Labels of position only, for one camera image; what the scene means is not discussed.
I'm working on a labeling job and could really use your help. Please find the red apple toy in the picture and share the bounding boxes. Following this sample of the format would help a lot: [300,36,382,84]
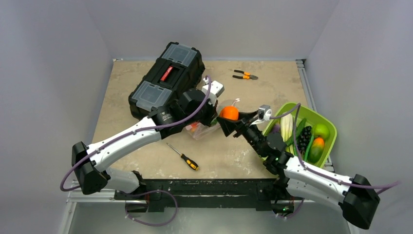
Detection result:
[188,122,199,132]

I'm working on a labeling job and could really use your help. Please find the orange tangerine toy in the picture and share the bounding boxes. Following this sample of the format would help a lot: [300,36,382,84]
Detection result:
[219,105,239,120]

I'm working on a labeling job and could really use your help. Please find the clear zip top bag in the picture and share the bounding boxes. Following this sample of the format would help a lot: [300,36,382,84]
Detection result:
[185,98,241,140]

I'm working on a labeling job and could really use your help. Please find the black grapes toy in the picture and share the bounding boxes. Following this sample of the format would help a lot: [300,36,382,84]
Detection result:
[297,126,312,156]

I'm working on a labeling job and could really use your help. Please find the green apple toy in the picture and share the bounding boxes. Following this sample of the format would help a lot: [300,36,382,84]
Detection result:
[312,123,330,140]

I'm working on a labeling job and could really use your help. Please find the orange mango toy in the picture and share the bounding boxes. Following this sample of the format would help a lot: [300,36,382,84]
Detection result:
[307,137,325,163]

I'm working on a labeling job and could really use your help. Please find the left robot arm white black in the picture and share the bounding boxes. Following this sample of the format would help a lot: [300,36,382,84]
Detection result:
[72,86,222,199]

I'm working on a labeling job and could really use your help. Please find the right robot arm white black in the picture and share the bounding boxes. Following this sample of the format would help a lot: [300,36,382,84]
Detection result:
[217,112,380,230]

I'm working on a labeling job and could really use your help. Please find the orange black pliers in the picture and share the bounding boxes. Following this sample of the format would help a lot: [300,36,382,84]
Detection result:
[232,70,258,80]

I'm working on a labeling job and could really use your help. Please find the yellow black screwdriver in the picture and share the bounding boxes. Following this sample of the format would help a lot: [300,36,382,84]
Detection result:
[166,143,199,171]

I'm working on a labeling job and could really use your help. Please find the green cucumber toy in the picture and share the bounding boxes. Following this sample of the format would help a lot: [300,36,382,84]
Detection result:
[285,118,307,147]

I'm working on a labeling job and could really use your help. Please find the green plastic basin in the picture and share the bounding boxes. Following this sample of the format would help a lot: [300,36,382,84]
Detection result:
[263,102,338,172]

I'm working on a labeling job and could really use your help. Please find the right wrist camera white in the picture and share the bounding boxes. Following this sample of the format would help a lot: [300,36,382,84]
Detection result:
[251,104,272,125]

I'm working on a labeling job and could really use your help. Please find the black toolbox red handle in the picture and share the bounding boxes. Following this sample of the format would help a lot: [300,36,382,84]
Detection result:
[128,42,205,119]

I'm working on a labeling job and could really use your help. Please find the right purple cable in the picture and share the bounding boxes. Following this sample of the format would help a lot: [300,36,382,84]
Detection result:
[269,103,401,195]

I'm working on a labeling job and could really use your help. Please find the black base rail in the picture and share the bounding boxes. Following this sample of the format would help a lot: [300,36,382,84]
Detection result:
[114,178,300,215]

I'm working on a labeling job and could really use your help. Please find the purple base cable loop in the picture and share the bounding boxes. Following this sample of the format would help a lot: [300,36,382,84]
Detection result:
[124,188,179,227]

